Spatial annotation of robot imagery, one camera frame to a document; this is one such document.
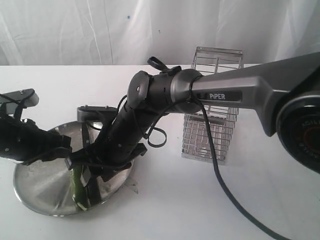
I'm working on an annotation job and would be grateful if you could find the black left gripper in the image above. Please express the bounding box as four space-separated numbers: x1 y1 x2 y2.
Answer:
0 117 72 166

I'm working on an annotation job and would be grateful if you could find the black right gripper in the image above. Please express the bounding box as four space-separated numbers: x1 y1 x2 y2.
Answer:
65 129 147 182

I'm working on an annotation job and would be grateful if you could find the black handled kitchen knife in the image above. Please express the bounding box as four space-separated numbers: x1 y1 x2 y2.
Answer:
80 123 101 206

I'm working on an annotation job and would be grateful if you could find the green chili pepper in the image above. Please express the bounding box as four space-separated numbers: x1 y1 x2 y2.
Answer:
70 165 89 211

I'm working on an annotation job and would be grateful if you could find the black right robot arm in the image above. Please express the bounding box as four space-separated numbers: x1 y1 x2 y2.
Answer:
68 52 320 173

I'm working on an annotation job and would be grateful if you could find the round steel plate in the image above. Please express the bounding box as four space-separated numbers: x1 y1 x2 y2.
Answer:
12 120 136 217

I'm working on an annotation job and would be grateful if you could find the white backdrop curtain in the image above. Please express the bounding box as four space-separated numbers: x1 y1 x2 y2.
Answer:
0 0 320 66

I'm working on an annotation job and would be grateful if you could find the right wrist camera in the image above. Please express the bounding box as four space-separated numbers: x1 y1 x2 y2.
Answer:
76 106 118 141

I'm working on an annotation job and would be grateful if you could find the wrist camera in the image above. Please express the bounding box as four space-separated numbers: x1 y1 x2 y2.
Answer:
76 106 118 141
0 88 39 119

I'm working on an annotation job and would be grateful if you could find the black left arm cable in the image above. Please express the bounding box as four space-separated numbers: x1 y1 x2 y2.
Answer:
0 92 36 121

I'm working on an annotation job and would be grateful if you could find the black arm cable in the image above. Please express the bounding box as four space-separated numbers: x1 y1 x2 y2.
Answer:
0 92 36 121
117 56 286 240

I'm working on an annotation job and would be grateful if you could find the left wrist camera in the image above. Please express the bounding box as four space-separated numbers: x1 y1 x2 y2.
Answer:
0 88 39 119

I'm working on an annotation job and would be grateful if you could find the wire metal utensil holder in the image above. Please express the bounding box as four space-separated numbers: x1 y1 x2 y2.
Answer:
180 46 244 166

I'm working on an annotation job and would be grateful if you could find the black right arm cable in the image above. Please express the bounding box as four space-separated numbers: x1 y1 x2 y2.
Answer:
117 56 286 240

